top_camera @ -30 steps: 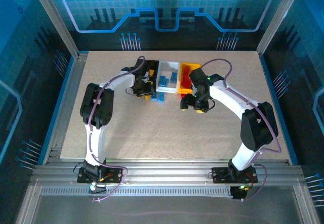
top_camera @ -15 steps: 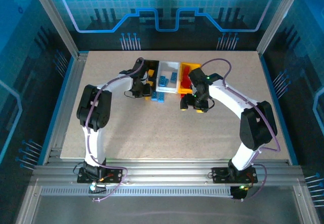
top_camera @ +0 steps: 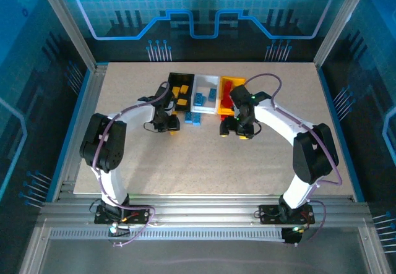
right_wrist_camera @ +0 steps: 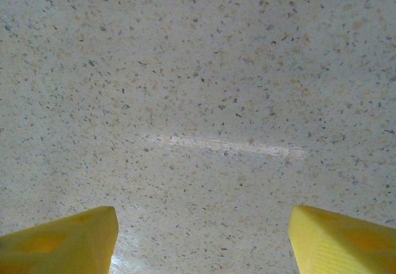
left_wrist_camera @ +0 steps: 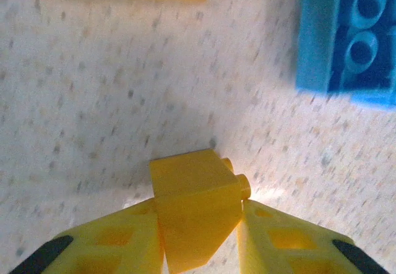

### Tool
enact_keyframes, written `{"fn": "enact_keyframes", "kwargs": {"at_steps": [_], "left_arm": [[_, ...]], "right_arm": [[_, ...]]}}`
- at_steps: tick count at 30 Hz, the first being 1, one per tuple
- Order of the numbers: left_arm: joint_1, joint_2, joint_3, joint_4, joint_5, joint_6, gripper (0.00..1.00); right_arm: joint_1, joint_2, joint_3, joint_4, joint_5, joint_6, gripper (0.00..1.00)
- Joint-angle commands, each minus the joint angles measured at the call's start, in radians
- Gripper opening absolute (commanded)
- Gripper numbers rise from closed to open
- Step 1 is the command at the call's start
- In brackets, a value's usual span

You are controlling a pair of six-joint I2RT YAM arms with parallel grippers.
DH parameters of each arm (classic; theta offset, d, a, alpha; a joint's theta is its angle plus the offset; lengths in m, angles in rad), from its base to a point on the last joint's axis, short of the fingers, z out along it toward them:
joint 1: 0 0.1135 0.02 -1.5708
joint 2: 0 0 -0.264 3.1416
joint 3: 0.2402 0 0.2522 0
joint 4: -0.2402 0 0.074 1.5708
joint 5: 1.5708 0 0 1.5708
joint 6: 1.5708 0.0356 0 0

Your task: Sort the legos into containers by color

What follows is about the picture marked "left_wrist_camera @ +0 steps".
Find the yellow sloped lego brick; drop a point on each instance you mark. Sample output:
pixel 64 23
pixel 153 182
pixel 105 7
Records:
pixel 195 193

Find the blue lego brick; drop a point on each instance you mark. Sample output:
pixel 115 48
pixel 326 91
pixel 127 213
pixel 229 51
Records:
pixel 315 39

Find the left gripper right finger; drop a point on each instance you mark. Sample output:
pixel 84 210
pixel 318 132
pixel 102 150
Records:
pixel 287 249

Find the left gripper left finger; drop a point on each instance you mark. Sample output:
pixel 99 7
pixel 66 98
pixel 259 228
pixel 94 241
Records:
pixel 117 246

